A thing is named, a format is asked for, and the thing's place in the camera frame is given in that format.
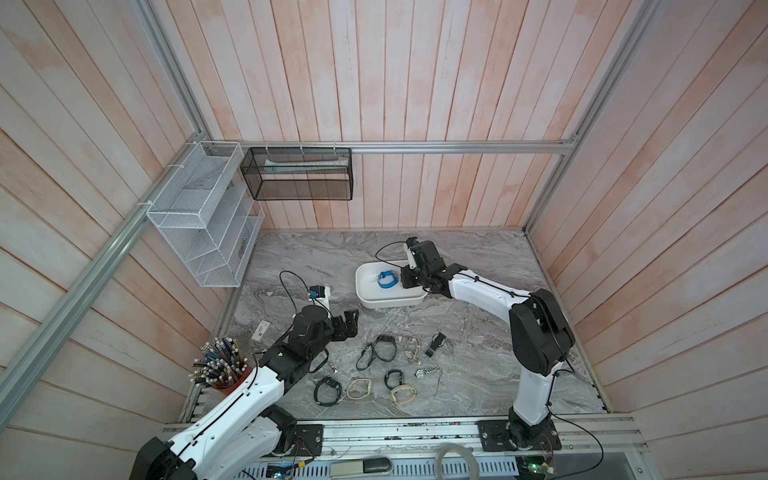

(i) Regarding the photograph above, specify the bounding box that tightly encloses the blue band watch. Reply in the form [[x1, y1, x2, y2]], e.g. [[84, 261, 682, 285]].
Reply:
[[377, 270, 399, 289]]

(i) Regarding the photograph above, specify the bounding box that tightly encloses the black sport watch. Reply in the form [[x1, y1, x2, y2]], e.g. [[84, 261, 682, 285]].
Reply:
[[313, 376, 344, 407]]

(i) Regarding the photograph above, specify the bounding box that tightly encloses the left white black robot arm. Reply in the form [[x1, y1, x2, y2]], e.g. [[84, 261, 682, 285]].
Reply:
[[130, 305, 359, 479]]

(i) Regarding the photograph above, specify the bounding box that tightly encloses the gold metal link watch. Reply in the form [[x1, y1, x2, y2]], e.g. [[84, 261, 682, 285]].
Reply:
[[404, 336, 421, 363]]

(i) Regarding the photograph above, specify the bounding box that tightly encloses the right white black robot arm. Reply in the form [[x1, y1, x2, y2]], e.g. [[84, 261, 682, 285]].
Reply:
[[401, 237, 575, 449]]

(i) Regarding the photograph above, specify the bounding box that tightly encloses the white plastic storage box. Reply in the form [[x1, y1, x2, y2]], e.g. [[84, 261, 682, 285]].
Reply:
[[355, 260, 427, 309]]

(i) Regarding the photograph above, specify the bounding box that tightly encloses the small black band watch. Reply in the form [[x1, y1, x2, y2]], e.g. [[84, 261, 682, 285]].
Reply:
[[384, 369, 404, 390]]

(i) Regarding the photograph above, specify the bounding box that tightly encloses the yellow cream band watch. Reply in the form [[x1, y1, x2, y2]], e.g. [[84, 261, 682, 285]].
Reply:
[[390, 384, 417, 406]]

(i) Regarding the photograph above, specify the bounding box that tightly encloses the small white tag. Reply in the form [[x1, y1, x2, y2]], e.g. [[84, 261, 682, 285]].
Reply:
[[251, 320, 271, 342]]

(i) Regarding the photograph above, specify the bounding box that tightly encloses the red cup of pens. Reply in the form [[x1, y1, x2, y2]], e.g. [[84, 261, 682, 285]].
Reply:
[[189, 337, 253, 395]]

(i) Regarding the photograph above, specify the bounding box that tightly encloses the grey black handheld device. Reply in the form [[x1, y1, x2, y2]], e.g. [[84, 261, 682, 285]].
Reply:
[[329, 457, 393, 479]]

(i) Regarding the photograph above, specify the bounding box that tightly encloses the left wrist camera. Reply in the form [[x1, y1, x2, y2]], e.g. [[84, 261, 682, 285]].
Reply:
[[309, 285, 330, 310]]

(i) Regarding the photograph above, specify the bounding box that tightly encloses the black watch long strap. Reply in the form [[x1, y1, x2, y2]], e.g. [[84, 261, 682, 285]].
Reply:
[[371, 334, 398, 363]]

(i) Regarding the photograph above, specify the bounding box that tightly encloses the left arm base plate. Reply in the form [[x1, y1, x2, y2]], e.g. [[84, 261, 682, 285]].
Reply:
[[269, 423, 324, 458]]

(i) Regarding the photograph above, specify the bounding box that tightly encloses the horizontal aluminium rail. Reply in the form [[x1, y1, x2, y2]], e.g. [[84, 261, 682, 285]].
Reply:
[[239, 140, 575, 155]]

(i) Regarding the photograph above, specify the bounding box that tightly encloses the front aluminium mounting rail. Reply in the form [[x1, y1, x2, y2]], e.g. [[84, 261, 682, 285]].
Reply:
[[149, 416, 652, 466]]

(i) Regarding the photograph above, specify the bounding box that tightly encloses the white wire mesh shelf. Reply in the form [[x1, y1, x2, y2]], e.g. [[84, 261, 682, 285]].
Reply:
[[147, 141, 264, 288]]

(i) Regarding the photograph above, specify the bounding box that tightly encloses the black mesh wall basket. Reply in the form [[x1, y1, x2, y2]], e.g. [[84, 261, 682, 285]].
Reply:
[[240, 146, 354, 201]]

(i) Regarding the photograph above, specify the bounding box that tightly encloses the grey coiled hose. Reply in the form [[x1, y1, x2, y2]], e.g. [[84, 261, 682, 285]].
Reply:
[[433, 442, 481, 480]]

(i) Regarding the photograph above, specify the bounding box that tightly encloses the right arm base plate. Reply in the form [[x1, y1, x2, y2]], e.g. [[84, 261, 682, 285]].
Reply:
[[477, 417, 562, 452]]

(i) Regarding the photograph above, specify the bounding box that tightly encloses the left aluminium frame rail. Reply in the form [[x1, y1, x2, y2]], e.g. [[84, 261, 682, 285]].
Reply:
[[1, 132, 209, 429]]

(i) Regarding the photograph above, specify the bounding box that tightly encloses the right aluminium frame post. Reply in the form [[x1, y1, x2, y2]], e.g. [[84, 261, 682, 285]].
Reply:
[[522, 1, 665, 238]]

